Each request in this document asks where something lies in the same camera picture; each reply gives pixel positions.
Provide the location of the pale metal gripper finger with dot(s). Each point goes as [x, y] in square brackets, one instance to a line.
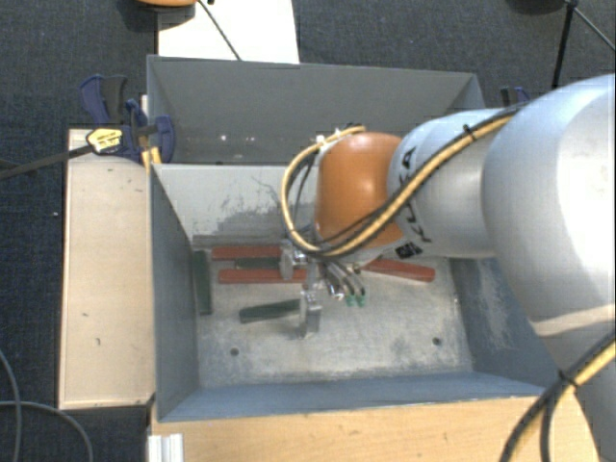
[304, 318]
[315, 318]

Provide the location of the grey metal bin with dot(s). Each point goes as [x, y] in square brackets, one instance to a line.
[337, 349]

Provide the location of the red-brown flat block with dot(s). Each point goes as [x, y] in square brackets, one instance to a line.
[255, 275]
[243, 252]
[409, 271]

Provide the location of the pale wood flat board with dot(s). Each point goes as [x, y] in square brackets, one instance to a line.
[108, 282]

